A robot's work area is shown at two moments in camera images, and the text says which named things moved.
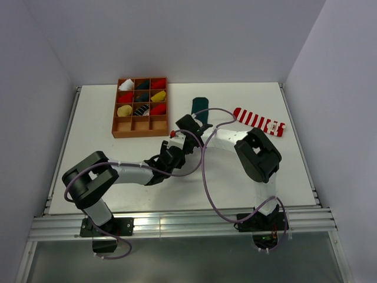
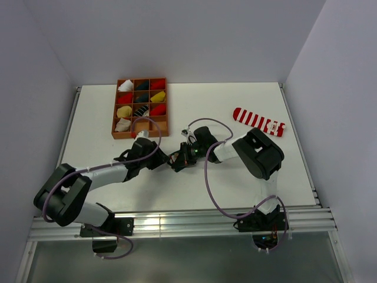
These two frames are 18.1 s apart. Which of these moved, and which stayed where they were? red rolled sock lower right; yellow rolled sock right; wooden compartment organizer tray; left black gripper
Moved: left black gripper
Stayed: yellow rolled sock right; red rolled sock lower right; wooden compartment organizer tray
